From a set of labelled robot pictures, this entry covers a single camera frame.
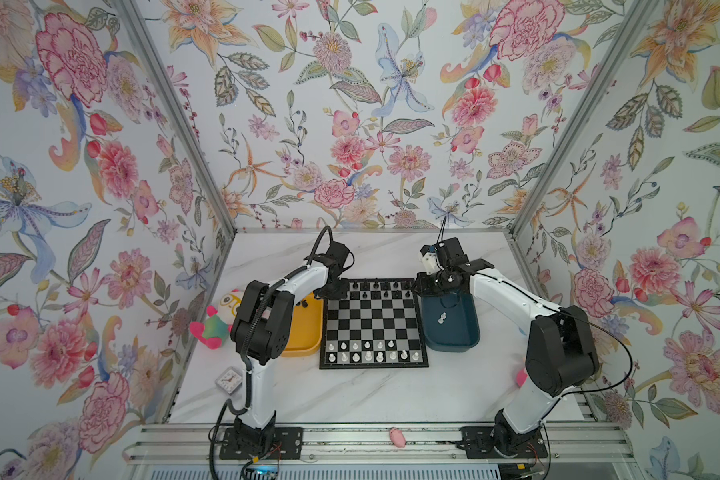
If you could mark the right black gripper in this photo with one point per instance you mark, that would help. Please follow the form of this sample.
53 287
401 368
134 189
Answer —
421 286

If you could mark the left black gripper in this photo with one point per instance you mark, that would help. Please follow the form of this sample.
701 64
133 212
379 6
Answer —
340 295

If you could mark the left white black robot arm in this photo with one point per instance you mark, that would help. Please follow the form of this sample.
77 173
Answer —
261 330

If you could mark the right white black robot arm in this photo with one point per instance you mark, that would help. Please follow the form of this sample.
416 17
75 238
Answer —
560 352

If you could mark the dark teal plastic tray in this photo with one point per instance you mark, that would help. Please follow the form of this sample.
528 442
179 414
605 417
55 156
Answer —
450 322

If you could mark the black white chessboard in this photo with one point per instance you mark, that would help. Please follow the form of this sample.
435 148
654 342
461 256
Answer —
376 325

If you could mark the yellow plastic tray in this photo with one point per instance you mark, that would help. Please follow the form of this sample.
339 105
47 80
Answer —
306 328

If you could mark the pink striped plush doll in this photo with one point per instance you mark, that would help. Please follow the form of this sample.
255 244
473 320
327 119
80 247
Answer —
521 378

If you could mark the colourful plush toy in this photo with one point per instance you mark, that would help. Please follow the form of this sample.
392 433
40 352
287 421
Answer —
214 329

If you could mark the small white clock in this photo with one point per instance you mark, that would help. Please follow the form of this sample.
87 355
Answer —
229 381

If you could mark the small pink toy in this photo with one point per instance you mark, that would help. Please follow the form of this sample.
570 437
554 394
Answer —
397 438

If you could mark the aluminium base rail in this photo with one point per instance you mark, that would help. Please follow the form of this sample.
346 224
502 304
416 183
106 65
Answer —
355 443

